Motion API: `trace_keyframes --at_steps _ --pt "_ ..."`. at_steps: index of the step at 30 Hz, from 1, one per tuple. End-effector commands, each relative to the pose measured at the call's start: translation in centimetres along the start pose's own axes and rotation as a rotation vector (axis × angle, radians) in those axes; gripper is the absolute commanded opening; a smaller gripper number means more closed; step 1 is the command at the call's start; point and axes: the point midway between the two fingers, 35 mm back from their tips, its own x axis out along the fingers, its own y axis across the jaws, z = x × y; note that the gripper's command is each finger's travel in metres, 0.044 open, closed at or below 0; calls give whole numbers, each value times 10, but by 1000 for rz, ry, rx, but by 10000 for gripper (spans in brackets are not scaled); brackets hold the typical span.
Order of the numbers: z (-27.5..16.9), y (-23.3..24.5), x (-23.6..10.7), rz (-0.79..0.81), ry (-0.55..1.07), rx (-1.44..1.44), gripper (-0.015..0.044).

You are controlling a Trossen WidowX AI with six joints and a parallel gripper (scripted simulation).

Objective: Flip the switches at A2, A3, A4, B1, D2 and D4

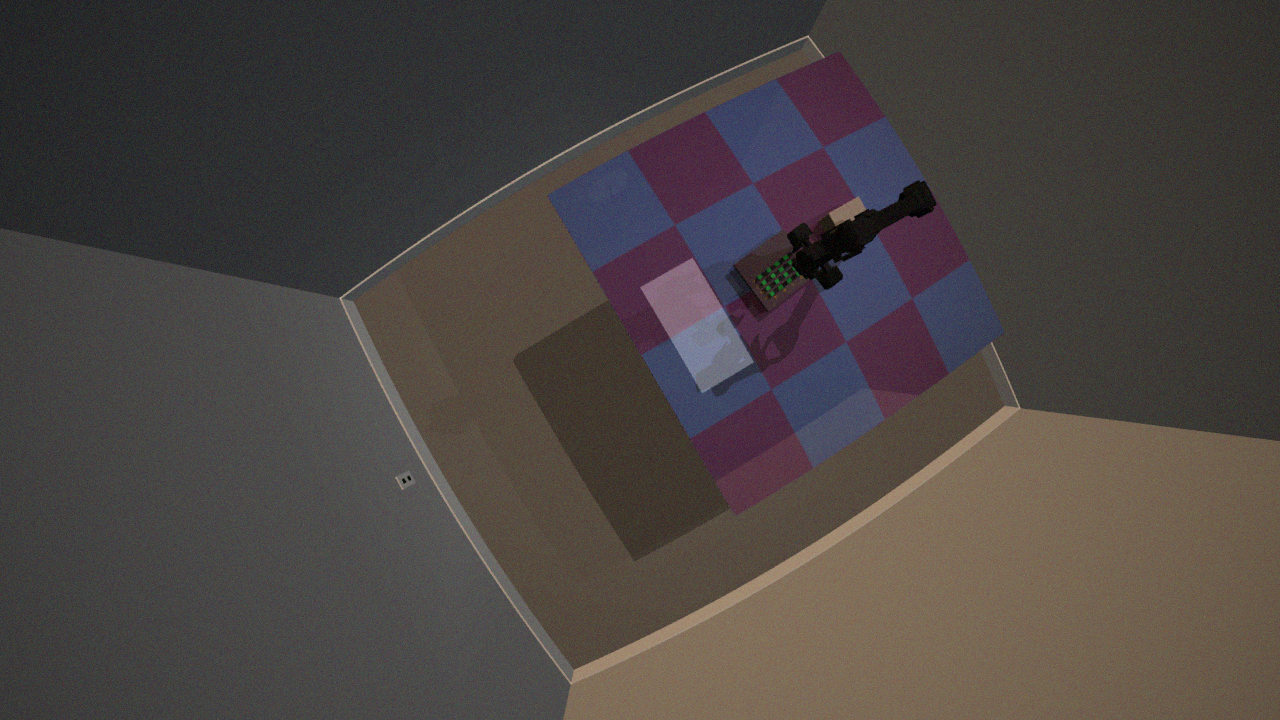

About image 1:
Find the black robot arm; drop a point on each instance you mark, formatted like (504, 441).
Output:
(851, 236)

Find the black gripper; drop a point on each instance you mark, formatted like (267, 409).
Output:
(829, 275)

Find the brown switch panel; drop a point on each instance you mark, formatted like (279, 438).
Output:
(768, 271)

